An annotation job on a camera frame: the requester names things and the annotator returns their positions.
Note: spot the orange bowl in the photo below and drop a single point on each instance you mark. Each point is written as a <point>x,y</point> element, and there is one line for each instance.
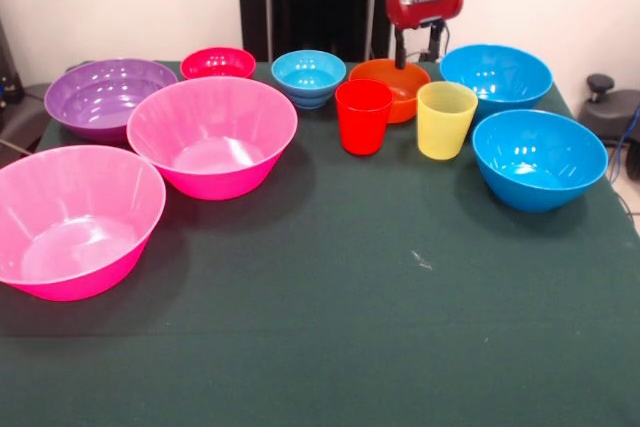
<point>402,97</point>

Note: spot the large blue bowl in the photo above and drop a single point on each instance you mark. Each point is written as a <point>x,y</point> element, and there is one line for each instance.
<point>500,72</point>
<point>540,157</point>

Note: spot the black pedestal foot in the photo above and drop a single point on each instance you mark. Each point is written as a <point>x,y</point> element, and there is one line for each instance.
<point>20,117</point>
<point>615,112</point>

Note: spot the stack of small blue bowls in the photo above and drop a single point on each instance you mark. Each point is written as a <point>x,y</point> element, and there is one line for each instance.
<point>307,77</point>

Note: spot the purple bowl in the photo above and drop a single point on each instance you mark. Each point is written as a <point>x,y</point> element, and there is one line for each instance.
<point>100,92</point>

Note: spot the small crimson bowl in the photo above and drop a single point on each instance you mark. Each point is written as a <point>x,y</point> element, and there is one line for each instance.
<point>217,62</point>

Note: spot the red cup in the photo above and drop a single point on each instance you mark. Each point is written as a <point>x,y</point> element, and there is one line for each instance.
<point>362,122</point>

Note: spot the large pink bowl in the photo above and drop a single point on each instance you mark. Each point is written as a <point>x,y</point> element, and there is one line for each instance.
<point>210,132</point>
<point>75,217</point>

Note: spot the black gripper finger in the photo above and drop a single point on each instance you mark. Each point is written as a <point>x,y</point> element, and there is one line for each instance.
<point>434,42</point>
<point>400,49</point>

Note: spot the yellow cup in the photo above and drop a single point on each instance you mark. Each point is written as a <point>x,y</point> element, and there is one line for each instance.
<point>445,122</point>

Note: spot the dark green table cloth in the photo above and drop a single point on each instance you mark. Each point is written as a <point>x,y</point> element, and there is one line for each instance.
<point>320,322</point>

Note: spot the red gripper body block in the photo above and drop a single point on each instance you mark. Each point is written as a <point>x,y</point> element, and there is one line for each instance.
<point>425,7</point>

